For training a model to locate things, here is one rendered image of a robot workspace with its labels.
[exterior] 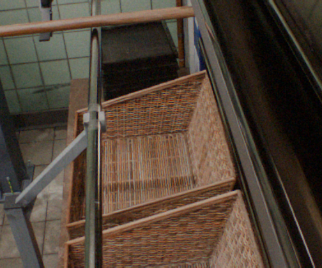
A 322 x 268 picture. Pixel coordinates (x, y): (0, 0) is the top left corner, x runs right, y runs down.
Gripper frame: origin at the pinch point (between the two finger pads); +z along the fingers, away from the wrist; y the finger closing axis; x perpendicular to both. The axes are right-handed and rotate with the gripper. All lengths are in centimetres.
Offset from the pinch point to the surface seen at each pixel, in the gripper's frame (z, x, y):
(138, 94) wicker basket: -16, -25, 40
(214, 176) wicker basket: 24, -45, 44
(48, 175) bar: 49, -4, 15
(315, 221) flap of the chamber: 104, -42, -24
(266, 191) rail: 101, -38, -26
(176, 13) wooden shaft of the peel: 9.3, -37.1, -2.1
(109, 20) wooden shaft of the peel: 9.5, -19.4, -1.6
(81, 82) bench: -60, -1, 61
